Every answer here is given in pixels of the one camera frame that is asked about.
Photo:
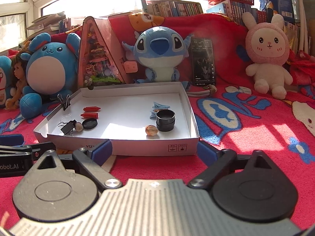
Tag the Doraemon plush toy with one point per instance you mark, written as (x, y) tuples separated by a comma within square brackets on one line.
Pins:
[(6, 89)]

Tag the black round cap small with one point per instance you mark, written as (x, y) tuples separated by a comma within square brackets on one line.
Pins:
[(165, 127)]

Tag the white cardboard box tray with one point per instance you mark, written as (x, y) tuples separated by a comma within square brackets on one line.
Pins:
[(124, 114)]

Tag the row of books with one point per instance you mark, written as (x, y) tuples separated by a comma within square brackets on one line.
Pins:
[(171, 8)]

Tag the small blue clip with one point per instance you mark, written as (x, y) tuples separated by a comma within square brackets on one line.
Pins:
[(156, 108)]

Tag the brown haired doll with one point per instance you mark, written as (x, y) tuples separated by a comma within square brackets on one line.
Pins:
[(19, 81)]

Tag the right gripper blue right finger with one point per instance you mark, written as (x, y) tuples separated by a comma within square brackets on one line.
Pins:
[(218, 162)]

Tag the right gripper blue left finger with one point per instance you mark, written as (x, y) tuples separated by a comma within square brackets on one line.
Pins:
[(89, 163)]

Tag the pink bunny plush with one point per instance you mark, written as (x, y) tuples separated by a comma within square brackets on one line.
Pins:
[(268, 48)]

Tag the clear plastic dome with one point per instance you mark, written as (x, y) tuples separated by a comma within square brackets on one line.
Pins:
[(65, 119)]

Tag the black binder clip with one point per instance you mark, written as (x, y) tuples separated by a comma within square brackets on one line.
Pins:
[(65, 102), (67, 127)]

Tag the red patterned blanket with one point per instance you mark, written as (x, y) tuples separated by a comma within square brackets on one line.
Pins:
[(236, 118)]

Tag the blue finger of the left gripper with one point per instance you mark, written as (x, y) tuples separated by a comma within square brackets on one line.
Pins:
[(11, 140)]

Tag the Stitch plush toy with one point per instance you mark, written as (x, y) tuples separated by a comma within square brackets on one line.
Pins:
[(160, 50)]

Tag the pink triangular diorama house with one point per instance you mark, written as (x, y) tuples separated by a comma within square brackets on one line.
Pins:
[(102, 58)]

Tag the black smartphone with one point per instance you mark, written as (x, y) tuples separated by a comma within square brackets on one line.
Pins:
[(202, 55)]

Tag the red fabric bag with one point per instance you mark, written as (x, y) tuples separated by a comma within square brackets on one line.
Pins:
[(301, 68)]

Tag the blue round plush toy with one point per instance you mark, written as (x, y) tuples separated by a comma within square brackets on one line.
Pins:
[(52, 68)]

